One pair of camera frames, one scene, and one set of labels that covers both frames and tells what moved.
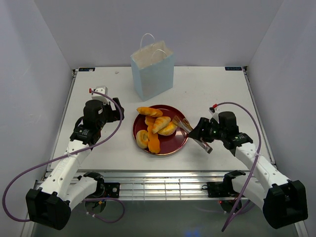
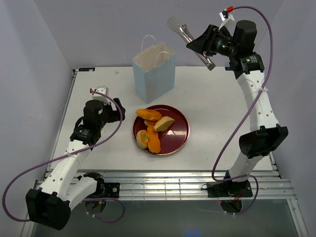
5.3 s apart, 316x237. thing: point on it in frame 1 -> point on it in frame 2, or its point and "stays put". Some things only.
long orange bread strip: (153, 142) stays put
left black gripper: (114, 116) stays put
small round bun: (142, 138) stays put
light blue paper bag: (153, 66) stays put
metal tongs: (185, 128) -> (184, 33)
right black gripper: (197, 133) -> (204, 41)
